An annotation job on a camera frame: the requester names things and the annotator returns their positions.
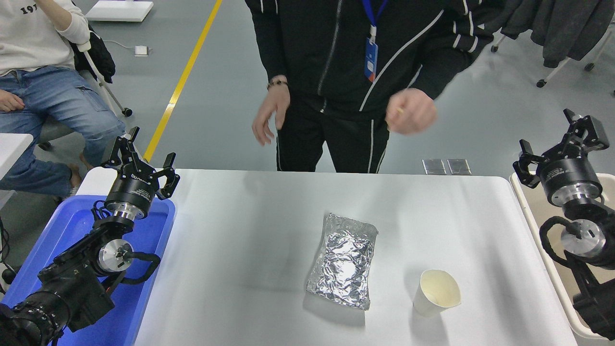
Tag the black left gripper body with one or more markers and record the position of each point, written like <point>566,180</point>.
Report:
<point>133,190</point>

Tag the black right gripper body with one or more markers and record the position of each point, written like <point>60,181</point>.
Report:
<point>569,174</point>

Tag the white paper cup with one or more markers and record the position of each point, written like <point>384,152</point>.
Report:
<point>437,290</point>

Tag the seated person's forearm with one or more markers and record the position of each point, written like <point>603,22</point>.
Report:
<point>55,14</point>

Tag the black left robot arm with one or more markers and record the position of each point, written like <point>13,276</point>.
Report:
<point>72,288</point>

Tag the standing person's right hand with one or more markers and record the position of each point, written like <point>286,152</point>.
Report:
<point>274,108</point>

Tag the seated person's hand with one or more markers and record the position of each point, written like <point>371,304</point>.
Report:
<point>9,102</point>

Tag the standing person's left hand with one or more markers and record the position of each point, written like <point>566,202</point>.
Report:
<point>413,111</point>

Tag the large pale bin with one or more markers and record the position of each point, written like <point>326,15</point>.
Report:
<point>538,216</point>

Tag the metal floor plate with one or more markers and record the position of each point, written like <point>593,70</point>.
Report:
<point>434,166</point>
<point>459,166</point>

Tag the white wheeled coat rack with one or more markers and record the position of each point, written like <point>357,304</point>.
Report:
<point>555,72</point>

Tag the blue plastic tray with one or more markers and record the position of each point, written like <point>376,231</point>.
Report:
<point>144,269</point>

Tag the seated person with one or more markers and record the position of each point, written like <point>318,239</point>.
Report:
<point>53,96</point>

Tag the black jacket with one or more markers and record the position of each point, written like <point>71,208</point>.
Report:
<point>98,60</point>

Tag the white power adapter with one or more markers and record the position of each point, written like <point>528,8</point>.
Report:
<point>141,51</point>

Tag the large grey hanging coat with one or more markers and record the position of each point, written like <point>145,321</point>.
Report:
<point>571,29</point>

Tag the white side table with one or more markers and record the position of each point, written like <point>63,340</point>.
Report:
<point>12,149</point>

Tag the small dark hanging coat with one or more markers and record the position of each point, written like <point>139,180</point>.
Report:
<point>519,17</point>

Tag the white flat floor platform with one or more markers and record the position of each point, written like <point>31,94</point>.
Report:
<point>120,9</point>

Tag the crumpled foil tray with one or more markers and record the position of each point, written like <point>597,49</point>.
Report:
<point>343,262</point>

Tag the standing person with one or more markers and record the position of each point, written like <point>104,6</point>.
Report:
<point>326,57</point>

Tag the white frame chair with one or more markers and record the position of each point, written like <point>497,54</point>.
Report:
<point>106,89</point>

